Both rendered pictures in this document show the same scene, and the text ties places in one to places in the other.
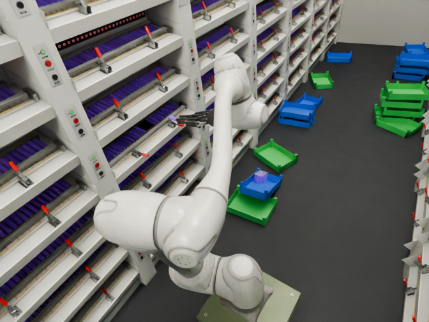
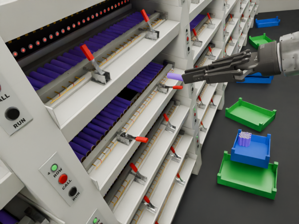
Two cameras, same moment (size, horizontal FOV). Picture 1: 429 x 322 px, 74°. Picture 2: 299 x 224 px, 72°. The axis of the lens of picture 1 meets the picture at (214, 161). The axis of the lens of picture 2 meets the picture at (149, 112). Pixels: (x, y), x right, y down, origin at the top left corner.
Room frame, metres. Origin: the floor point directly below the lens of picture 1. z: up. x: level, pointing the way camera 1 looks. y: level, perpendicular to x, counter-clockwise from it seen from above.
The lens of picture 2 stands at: (0.63, 0.27, 1.16)
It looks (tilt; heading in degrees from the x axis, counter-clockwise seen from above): 36 degrees down; 0
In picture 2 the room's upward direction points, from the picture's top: 15 degrees counter-clockwise
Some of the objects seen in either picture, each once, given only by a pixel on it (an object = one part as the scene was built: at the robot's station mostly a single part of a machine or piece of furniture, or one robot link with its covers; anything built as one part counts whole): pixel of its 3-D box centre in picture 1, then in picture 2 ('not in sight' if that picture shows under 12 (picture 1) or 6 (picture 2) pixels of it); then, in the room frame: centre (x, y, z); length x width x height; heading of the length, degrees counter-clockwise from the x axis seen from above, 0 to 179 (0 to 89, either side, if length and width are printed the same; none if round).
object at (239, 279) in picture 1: (240, 278); not in sight; (0.60, -0.04, 0.41); 0.18 x 0.16 x 0.22; 69
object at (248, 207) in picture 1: (250, 204); (247, 173); (1.32, -0.21, 0.04); 0.30 x 0.20 x 0.08; 53
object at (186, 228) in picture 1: (191, 229); not in sight; (0.43, 0.08, 0.99); 0.18 x 0.14 x 0.13; 159
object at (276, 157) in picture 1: (275, 154); (249, 113); (1.81, -0.50, 0.04); 0.30 x 0.20 x 0.08; 29
